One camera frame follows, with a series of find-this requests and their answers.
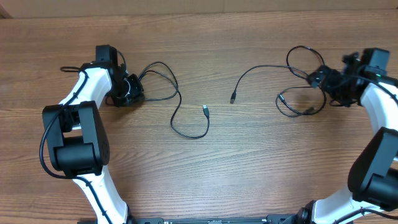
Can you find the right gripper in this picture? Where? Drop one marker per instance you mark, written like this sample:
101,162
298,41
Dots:
321,77

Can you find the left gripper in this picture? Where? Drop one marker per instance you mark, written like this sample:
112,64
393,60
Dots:
135,92

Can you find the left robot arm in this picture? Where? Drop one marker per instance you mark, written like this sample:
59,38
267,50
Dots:
75,145

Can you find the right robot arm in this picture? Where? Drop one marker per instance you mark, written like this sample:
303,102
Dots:
372,182

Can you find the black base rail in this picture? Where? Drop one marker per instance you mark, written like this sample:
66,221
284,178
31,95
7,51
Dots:
270,219

